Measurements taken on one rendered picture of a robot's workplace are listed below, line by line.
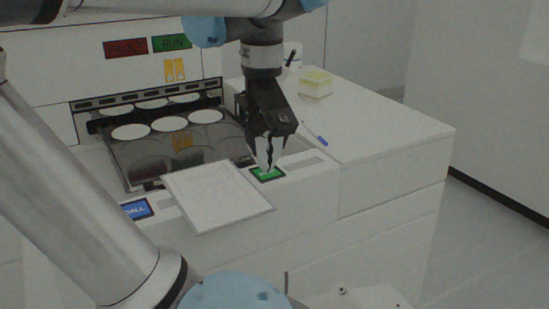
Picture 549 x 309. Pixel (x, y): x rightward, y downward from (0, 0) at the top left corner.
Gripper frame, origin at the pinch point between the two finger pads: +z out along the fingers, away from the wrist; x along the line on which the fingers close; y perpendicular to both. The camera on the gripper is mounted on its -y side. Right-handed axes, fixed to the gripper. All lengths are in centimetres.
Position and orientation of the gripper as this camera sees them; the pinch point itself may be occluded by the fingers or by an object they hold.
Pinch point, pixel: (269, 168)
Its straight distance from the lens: 82.8
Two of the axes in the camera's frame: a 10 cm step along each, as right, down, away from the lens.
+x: -8.7, 2.4, -4.4
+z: 0.0, 8.8, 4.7
